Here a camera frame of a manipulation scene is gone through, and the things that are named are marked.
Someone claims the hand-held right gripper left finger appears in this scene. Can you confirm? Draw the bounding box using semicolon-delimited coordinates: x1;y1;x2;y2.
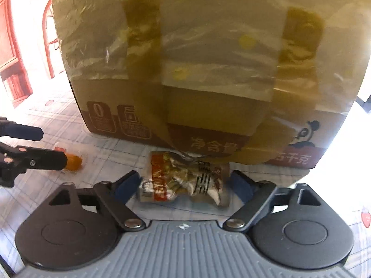
46;170;146;232

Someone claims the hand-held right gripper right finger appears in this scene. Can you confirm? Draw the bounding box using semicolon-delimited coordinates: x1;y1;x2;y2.
223;170;324;233

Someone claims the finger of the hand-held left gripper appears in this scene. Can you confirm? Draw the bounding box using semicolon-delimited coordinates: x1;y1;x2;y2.
0;141;68;188
0;117;45;142

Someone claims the small orange snack packet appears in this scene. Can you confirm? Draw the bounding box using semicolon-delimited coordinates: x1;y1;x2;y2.
55;146;87;174

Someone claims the brown silver snack packet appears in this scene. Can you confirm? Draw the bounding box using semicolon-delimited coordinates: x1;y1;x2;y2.
138;150;231;207

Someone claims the taped cardboard box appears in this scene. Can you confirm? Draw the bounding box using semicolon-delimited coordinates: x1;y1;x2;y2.
51;0;367;170

